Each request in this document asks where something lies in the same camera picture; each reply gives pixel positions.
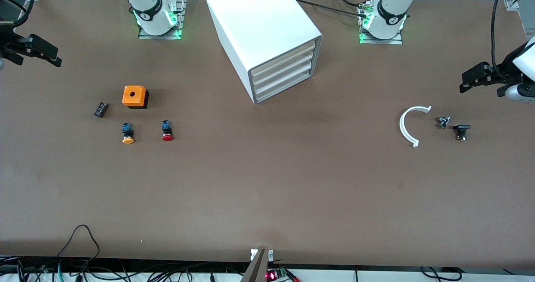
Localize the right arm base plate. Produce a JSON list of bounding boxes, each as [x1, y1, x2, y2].
[[138, 0, 185, 41]]

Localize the looped black cable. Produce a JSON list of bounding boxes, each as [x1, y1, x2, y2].
[[56, 224, 101, 271]]

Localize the orange box with hole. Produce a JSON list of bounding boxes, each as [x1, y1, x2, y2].
[[122, 85, 150, 109]]

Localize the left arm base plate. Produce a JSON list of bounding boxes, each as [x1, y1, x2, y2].
[[358, 1, 404, 46]]

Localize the circuit board with red light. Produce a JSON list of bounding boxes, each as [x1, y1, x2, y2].
[[265, 267, 300, 282]]

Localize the white semicircular bracket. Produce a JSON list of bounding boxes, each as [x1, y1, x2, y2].
[[399, 105, 433, 148]]

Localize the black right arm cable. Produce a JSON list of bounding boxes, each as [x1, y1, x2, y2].
[[0, 0, 37, 28]]

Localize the white plastic drawer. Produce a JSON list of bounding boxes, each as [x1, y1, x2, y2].
[[252, 51, 315, 86], [255, 70, 315, 104], [253, 61, 315, 96], [250, 41, 316, 77]]

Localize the aluminium profile bar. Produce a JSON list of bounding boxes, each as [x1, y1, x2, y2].
[[240, 249, 268, 282]]

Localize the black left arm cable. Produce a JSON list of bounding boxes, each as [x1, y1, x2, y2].
[[491, 0, 509, 71]]

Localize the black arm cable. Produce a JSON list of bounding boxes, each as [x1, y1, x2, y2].
[[491, 0, 509, 71], [0, 0, 37, 28]]

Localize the black flat-headed switch part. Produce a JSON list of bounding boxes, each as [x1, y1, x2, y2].
[[453, 124, 471, 142]]

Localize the thin black cable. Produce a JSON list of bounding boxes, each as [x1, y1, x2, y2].
[[294, 0, 369, 19]]

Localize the white drawer cabinet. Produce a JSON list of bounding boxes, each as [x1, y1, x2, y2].
[[205, 0, 323, 105]]

